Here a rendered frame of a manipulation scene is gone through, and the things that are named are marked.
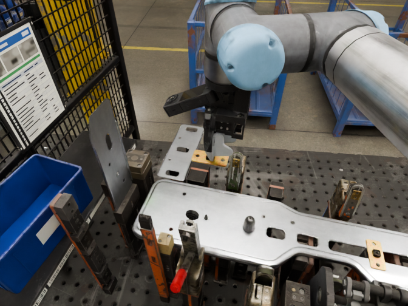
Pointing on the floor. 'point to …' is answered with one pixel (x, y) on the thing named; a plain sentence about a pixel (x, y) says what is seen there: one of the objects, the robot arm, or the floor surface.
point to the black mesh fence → (15, 156)
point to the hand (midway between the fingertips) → (210, 152)
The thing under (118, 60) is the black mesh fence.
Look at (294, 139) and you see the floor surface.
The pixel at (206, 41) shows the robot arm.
